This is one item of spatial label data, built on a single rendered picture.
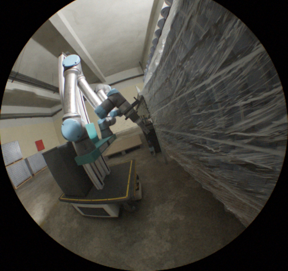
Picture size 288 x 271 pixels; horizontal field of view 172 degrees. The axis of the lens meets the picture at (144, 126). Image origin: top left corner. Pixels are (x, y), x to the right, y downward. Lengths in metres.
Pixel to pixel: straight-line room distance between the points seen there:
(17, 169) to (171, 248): 6.32
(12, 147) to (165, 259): 6.50
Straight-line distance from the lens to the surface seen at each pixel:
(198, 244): 0.84
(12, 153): 6.40
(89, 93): 0.70
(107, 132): 1.09
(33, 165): 6.76
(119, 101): 0.56
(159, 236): 0.88
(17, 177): 6.34
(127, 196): 0.77
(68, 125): 0.52
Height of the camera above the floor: 0.83
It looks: 7 degrees down
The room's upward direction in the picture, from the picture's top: 19 degrees counter-clockwise
